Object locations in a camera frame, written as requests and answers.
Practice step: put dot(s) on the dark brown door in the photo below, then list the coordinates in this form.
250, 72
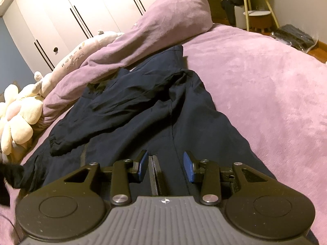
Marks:
212, 0

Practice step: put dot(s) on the black hanging clothes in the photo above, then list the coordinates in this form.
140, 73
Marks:
231, 7

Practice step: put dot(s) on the brown stool with white top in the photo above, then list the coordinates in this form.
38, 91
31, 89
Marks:
260, 20

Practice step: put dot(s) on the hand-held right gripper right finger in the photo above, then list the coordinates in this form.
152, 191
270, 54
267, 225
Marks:
187, 167

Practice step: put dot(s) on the long pink plush toy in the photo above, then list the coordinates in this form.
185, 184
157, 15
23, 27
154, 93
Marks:
74, 56

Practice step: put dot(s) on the purple folded duvet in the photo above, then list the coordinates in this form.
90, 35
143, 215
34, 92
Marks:
166, 17

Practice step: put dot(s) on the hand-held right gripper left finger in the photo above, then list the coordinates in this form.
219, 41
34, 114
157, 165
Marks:
143, 167

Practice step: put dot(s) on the white cube box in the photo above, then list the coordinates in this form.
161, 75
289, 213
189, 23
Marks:
242, 17

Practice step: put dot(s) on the navy blue jacket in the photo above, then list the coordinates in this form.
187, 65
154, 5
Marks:
153, 107

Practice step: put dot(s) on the black item in plastic bag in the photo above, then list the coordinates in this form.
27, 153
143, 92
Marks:
296, 37

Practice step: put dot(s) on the cream flower plush pillow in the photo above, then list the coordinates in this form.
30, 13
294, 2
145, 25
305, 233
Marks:
18, 122

